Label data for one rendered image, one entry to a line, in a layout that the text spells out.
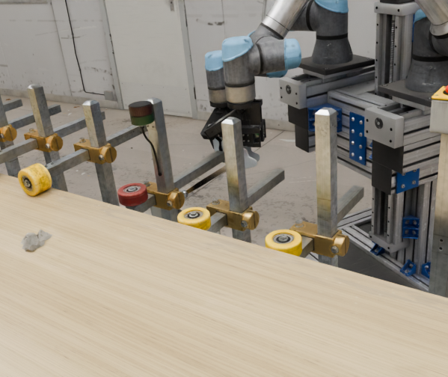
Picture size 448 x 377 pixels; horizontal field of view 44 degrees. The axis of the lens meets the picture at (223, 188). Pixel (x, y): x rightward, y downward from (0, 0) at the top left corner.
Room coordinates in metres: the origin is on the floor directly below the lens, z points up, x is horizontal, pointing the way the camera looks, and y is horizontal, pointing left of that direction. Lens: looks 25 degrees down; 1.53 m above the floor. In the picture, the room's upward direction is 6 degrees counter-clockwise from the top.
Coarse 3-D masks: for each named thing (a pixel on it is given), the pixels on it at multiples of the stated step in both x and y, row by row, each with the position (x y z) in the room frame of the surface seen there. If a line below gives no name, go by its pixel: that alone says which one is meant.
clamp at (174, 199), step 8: (152, 184) 1.47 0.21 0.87; (152, 192) 1.42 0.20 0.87; (160, 192) 1.41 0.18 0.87; (168, 192) 1.40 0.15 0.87; (176, 192) 1.40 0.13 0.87; (160, 200) 1.40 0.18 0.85; (168, 200) 1.38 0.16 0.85; (176, 200) 1.38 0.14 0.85; (184, 200) 1.41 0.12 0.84; (168, 208) 1.39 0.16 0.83; (176, 208) 1.38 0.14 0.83
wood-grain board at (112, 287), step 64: (0, 192) 1.45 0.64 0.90; (64, 192) 1.41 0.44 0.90; (0, 256) 1.09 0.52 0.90; (64, 256) 1.06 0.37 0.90; (128, 256) 1.03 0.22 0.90; (192, 256) 1.01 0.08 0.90; (256, 256) 0.98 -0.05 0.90; (0, 320) 0.85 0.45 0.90; (64, 320) 0.83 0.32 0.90; (128, 320) 0.81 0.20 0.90; (192, 320) 0.79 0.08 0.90; (256, 320) 0.77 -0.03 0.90; (320, 320) 0.76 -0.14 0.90; (384, 320) 0.74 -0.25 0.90
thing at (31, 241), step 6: (30, 234) 1.16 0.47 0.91; (36, 234) 1.17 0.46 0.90; (42, 234) 1.15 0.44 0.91; (48, 234) 1.16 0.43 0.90; (24, 240) 1.14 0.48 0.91; (30, 240) 1.12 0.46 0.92; (36, 240) 1.14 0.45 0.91; (42, 240) 1.13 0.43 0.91; (24, 246) 1.11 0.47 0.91; (30, 246) 1.10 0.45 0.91; (36, 246) 1.11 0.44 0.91
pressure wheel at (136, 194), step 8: (128, 184) 1.40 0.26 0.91; (136, 184) 1.40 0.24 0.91; (120, 192) 1.35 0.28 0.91; (128, 192) 1.35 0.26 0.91; (136, 192) 1.34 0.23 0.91; (144, 192) 1.35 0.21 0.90; (120, 200) 1.35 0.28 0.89; (128, 200) 1.33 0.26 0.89; (136, 200) 1.33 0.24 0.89; (144, 200) 1.35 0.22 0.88
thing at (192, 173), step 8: (216, 152) 1.69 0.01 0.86; (208, 160) 1.63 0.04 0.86; (216, 160) 1.65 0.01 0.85; (192, 168) 1.58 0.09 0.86; (200, 168) 1.59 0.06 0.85; (208, 168) 1.62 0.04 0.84; (176, 176) 1.53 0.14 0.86; (184, 176) 1.53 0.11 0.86; (192, 176) 1.55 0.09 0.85; (176, 184) 1.49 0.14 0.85; (184, 184) 1.52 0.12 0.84; (152, 200) 1.41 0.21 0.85; (128, 208) 1.36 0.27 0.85; (136, 208) 1.35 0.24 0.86; (144, 208) 1.38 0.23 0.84
